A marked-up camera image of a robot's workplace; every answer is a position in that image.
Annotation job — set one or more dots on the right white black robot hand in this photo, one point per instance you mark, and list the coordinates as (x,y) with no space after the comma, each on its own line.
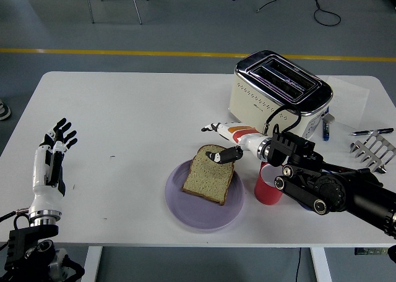
(244,136)

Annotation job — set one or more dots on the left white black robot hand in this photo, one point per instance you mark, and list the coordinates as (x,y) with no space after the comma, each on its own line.
(40,177)

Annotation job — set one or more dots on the brown bread slice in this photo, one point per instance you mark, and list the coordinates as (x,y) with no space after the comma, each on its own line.
(207,180)

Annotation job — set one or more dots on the purple plastic plate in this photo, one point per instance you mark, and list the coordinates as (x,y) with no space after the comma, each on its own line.
(204,215)

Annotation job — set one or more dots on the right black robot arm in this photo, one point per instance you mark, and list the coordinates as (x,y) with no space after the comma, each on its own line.
(328,189)

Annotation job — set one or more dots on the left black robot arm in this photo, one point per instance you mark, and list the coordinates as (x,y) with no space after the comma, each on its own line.
(28,235)

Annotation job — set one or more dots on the cream and chrome toaster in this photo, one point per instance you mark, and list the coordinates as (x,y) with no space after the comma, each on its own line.
(256,109)

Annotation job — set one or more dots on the red enamel mug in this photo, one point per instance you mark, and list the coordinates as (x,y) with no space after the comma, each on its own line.
(266,192)

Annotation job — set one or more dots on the blue marker pen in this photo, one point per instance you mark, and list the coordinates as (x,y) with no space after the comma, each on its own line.
(326,133)

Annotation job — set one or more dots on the white table leg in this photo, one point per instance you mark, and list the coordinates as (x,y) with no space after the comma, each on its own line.
(320,266)
(91,266)

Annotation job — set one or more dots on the white paper sheet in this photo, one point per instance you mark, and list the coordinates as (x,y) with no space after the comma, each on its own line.
(349,102)

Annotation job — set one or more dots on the silver metal toast rack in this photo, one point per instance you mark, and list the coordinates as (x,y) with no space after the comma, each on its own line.
(368,158)

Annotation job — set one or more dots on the black ballpoint pen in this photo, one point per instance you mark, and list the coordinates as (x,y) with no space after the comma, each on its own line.
(371,131)

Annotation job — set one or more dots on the table height control panel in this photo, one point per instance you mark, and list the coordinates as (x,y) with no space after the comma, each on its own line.
(371,251)

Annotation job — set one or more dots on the metal chair legs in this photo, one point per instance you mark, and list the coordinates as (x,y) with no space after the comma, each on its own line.
(135,3)

